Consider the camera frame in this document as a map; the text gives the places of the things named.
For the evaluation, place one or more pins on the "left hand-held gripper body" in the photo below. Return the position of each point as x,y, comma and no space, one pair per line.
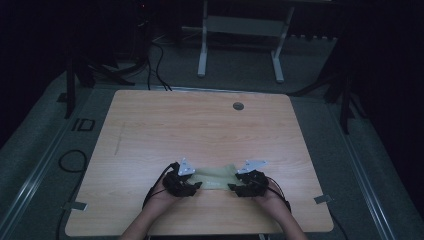
178,185

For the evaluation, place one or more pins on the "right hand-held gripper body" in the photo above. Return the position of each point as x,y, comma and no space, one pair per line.
255,183

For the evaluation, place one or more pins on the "beige cloth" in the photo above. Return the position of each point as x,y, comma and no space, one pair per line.
215,178

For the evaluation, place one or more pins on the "person's left hand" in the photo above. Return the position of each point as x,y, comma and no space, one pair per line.
163,200

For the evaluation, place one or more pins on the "person's right hand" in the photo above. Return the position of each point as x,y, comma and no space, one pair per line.
273,203

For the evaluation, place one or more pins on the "grey tape strip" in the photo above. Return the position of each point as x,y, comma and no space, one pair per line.
322,199
76,206

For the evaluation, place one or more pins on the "grey round table grommet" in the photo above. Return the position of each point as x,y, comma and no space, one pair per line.
238,106

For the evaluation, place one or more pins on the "black metal stand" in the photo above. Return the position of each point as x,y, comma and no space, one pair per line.
70,86
345,100

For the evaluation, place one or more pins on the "metal floor rail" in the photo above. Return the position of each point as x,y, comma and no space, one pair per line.
33,181
363,176

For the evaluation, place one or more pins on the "white desk frame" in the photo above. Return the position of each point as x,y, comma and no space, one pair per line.
243,26

